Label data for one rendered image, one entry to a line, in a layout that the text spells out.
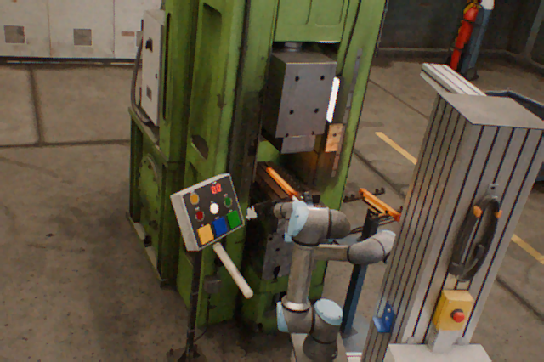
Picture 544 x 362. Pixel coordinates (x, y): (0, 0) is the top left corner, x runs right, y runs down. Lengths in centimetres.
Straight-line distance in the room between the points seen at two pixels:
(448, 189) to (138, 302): 259
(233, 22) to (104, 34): 539
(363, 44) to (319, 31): 31
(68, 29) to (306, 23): 537
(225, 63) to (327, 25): 58
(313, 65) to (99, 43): 549
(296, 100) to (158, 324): 169
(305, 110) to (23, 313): 213
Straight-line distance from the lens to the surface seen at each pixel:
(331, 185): 346
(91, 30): 798
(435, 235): 174
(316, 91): 291
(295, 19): 289
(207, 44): 312
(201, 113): 325
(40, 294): 396
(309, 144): 302
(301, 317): 228
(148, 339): 359
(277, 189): 319
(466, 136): 162
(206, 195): 272
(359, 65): 319
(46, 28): 793
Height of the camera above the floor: 252
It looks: 28 degrees down
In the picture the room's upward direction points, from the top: 9 degrees clockwise
